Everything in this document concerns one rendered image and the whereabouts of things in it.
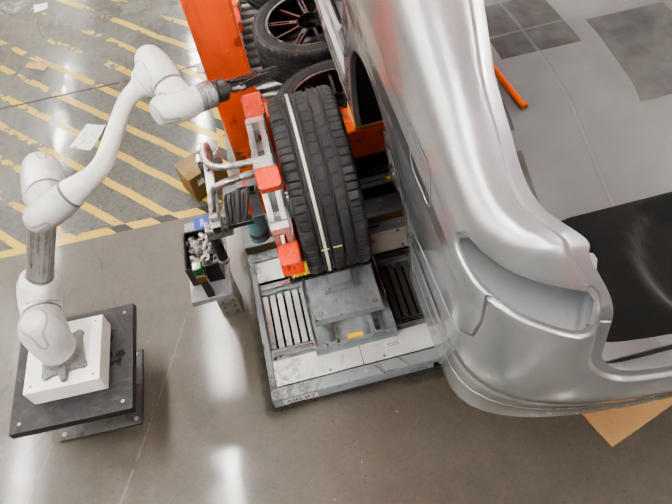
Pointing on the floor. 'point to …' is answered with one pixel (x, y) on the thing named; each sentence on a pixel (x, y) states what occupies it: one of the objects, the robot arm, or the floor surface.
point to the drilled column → (231, 302)
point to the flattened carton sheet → (625, 419)
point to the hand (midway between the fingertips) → (268, 73)
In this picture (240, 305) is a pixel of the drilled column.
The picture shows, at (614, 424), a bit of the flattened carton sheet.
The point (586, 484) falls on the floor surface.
